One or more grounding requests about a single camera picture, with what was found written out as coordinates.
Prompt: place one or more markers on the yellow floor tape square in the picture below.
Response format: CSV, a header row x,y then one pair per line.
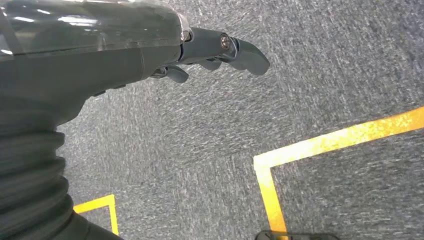
x,y
331,140

